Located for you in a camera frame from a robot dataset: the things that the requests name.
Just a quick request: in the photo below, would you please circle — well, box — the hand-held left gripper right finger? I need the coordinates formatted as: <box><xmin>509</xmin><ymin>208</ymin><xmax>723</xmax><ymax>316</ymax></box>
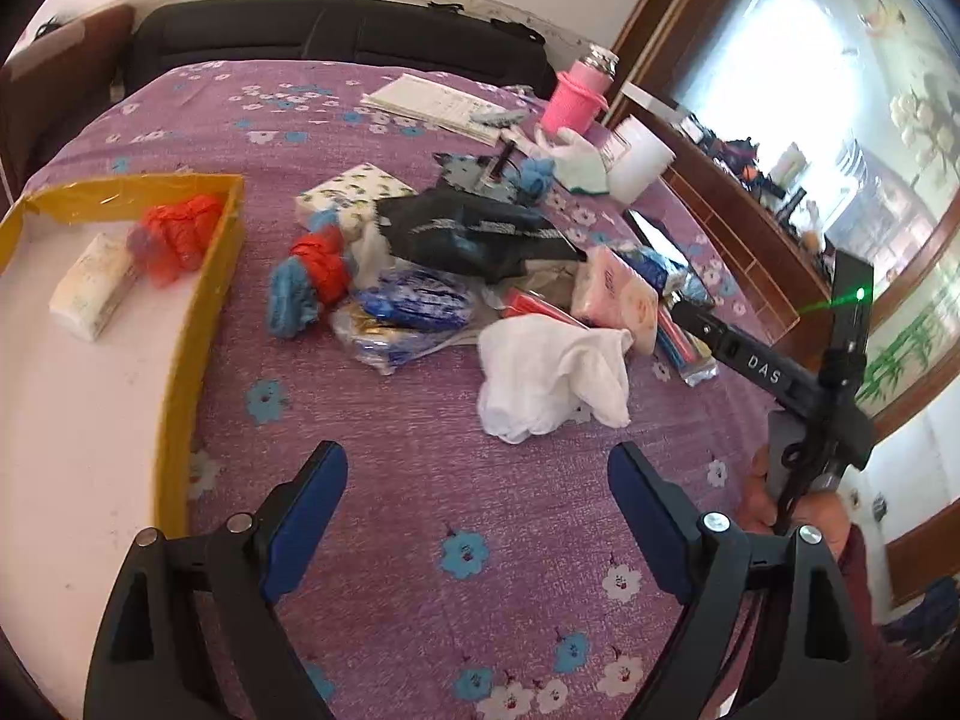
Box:
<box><xmin>607</xmin><ymin>441</ymin><xmax>877</xmax><ymax>720</ymax></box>

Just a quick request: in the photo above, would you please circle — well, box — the white tissue pack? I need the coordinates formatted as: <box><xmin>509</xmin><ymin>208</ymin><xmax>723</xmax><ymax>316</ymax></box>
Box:
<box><xmin>49</xmin><ymin>232</ymin><xmax>140</xmax><ymax>343</ymax></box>

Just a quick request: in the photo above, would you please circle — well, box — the person's right hand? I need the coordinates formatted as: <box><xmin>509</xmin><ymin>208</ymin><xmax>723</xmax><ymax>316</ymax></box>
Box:
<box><xmin>733</xmin><ymin>444</ymin><xmax>856</xmax><ymax>550</ymax></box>

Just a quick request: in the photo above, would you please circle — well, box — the white cloth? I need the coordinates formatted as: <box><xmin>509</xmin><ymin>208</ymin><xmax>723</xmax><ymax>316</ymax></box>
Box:
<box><xmin>477</xmin><ymin>313</ymin><xmax>635</xmax><ymax>446</ymax></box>

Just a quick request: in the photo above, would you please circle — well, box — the white paper notebook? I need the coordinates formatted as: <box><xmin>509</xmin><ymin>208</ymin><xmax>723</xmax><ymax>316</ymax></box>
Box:
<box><xmin>360</xmin><ymin>73</ymin><xmax>527</xmax><ymax>148</ymax></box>

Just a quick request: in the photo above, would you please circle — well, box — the person's right forearm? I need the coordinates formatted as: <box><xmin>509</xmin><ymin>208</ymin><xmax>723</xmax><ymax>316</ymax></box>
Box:
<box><xmin>836</xmin><ymin>521</ymin><xmax>935</xmax><ymax>720</ymax></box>

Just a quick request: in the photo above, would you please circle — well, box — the brown padded headboard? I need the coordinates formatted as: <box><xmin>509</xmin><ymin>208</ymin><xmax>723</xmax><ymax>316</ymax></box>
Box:
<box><xmin>0</xmin><ymin>4</ymin><xmax>137</xmax><ymax>192</ymax></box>

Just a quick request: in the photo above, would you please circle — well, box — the black padded bag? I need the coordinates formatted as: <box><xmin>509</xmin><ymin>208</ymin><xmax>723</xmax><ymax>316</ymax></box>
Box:
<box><xmin>126</xmin><ymin>0</ymin><xmax>560</xmax><ymax>95</ymax></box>

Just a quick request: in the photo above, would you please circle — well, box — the black fabric bag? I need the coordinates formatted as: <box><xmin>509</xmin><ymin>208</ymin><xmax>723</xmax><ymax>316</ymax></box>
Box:
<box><xmin>373</xmin><ymin>186</ymin><xmax>587</xmax><ymax>286</ymax></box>

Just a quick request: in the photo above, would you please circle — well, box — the pink tissue pack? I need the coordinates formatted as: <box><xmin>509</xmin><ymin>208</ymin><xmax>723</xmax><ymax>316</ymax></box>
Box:
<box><xmin>570</xmin><ymin>246</ymin><xmax>661</xmax><ymax>358</ymax></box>

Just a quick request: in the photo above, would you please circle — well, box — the wooden framed mirror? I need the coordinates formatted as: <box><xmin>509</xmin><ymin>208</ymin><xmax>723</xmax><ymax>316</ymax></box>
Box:
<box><xmin>611</xmin><ymin>0</ymin><xmax>960</xmax><ymax>440</ymax></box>

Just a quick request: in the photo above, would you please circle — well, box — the bamboo print panel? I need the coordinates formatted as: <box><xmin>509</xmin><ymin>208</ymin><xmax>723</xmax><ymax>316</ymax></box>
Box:
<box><xmin>855</xmin><ymin>304</ymin><xmax>960</xmax><ymax>421</ymax></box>

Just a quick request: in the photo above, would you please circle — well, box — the red plastic bag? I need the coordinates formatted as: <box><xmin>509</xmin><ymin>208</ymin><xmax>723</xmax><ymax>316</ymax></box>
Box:
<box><xmin>127</xmin><ymin>195</ymin><xmax>226</xmax><ymax>290</ymax></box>

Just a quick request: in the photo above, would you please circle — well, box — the striped plastic packet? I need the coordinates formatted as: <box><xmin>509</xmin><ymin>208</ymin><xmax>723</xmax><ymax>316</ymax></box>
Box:
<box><xmin>501</xmin><ymin>285</ymin><xmax>719</xmax><ymax>389</ymax></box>

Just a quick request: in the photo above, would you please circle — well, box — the black round container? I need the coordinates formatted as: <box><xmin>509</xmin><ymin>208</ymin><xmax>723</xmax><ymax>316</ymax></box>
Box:
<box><xmin>433</xmin><ymin>146</ymin><xmax>526</xmax><ymax>194</ymax></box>

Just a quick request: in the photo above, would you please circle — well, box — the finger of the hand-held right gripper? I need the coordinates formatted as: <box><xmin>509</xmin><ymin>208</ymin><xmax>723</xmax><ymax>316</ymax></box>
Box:
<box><xmin>664</xmin><ymin>297</ymin><xmax>824</xmax><ymax>411</ymax></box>

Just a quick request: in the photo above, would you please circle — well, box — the blue small pack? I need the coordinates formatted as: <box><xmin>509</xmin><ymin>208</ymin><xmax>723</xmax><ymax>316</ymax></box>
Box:
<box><xmin>634</xmin><ymin>246</ymin><xmax>717</xmax><ymax>305</ymax></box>

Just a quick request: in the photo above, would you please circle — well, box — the white glove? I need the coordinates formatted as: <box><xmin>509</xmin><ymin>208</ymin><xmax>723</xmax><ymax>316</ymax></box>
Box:
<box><xmin>534</xmin><ymin>127</ymin><xmax>613</xmax><ymax>196</ymax></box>

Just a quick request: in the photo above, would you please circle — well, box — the yellow cardboard box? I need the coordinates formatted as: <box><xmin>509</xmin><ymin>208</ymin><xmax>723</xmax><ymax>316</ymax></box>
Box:
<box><xmin>0</xmin><ymin>174</ymin><xmax>245</xmax><ymax>541</ymax></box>

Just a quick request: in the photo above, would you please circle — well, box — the blue chenille cloth with red bag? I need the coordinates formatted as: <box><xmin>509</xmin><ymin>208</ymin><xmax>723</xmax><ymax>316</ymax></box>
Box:
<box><xmin>268</xmin><ymin>229</ymin><xmax>362</xmax><ymax>338</ymax></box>

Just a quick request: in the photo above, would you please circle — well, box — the small blue cloth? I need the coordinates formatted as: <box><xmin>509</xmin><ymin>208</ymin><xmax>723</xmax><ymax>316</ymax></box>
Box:
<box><xmin>514</xmin><ymin>157</ymin><xmax>557</xmax><ymax>205</ymax></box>

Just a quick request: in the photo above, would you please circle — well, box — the pink sleeved bottle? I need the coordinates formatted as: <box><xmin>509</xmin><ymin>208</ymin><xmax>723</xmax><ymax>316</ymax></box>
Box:
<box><xmin>541</xmin><ymin>45</ymin><xmax>620</xmax><ymax>133</ymax></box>

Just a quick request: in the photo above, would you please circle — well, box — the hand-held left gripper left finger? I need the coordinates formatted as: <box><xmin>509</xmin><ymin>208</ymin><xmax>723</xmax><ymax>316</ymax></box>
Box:
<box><xmin>84</xmin><ymin>441</ymin><xmax>348</xmax><ymax>720</ymax></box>

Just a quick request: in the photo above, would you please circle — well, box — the lemon print tissue pack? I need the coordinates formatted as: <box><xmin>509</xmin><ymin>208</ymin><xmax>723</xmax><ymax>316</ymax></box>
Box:
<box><xmin>295</xmin><ymin>163</ymin><xmax>418</xmax><ymax>242</ymax></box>

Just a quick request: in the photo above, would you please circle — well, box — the black phone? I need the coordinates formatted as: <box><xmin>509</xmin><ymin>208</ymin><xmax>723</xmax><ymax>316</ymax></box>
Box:
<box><xmin>625</xmin><ymin>208</ymin><xmax>680</xmax><ymax>250</ymax></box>

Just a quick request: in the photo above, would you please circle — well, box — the white round container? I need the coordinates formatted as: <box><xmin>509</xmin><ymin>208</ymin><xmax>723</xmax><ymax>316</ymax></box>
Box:
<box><xmin>604</xmin><ymin>116</ymin><xmax>676</xmax><ymax>208</ymax></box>

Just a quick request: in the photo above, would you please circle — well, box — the purple floral bedsheet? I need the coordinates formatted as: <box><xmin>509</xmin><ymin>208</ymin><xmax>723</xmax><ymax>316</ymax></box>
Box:
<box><xmin>21</xmin><ymin>60</ymin><xmax>800</xmax><ymax>720</ymax></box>

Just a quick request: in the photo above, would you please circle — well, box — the blue patterned plastic bag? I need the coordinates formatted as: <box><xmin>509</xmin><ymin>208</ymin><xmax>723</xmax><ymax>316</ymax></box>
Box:
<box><xmin>330</xmin><ymin>266</ymin><xmax>478</xmax><ymax>377</ymax></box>

